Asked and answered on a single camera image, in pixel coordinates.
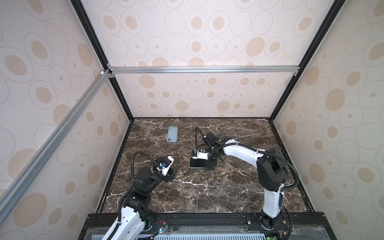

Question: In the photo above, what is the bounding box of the black corner frame post right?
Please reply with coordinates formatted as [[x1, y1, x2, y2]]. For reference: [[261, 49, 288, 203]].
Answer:
[[270, 0, 346, 122]]

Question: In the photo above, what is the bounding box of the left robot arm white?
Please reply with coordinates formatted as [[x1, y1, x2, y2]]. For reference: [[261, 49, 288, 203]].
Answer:
[[103, 152, 179, 240]]

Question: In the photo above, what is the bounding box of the light blue case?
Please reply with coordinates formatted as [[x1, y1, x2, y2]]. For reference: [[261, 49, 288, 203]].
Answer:
[[189, 157, 206, 169], [167, 126, 179, 143]]

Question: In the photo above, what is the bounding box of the silver aluminium rail back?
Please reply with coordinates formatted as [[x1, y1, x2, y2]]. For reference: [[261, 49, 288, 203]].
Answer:
[[111, 66, 300, 75]]

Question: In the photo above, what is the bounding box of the black corner frame post left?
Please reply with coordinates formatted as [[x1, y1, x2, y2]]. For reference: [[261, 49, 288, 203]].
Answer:
[[70, 0, 134, 121]]

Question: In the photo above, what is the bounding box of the black corner frame post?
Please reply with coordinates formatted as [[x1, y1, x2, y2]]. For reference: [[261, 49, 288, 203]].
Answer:
[[270, 0, 346, 122], [70, 0, 134, 121]]

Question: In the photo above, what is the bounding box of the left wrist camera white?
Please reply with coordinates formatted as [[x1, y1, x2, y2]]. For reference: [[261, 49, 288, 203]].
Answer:
[[160, 156, 175, 172]]

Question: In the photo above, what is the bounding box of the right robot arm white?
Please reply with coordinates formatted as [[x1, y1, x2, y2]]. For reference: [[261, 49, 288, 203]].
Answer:
[[190, 127, 300, 230]]

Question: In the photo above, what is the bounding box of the silver aluminium rail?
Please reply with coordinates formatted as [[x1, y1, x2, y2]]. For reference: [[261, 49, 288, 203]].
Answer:
[[111, 66, 300, 75], [1, 69, 112, 224]]

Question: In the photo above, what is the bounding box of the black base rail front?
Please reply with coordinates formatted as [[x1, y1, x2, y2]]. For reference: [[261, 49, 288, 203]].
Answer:
[[77, 211, 337, 240]]

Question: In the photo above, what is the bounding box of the silver aluminium rail left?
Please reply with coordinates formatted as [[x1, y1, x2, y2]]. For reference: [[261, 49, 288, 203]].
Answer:
[[1, 69, 112, 224]]

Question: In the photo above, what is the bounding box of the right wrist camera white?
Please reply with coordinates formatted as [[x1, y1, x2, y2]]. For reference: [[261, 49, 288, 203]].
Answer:
[[192, 150, 209, 160]]

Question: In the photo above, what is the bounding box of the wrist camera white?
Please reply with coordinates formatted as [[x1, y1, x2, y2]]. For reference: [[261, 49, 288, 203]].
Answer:
[[160, 156, 175, 172], [192, 150, 209, 160]]

